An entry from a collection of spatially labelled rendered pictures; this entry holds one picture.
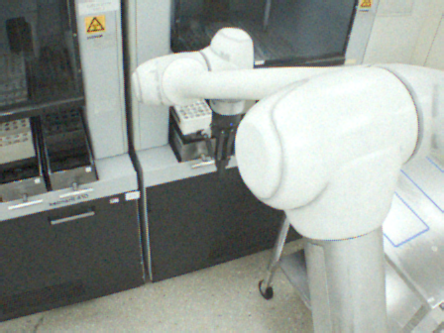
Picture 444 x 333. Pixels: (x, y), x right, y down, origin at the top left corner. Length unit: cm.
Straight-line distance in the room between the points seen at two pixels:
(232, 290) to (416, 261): 99
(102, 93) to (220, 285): 106
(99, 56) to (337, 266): 87
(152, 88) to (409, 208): 79
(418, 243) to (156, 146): 84
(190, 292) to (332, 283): 144
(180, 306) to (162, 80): 118
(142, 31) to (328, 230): 84
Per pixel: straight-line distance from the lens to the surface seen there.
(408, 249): 121
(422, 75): 57
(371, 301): 56
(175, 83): 91
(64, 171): 129
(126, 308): 191
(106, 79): 124
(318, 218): 48
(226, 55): 100
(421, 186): 140
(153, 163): 138
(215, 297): 194
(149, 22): 118
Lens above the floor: 168
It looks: 43 degrees down
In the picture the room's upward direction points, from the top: 7 degrees clockwise
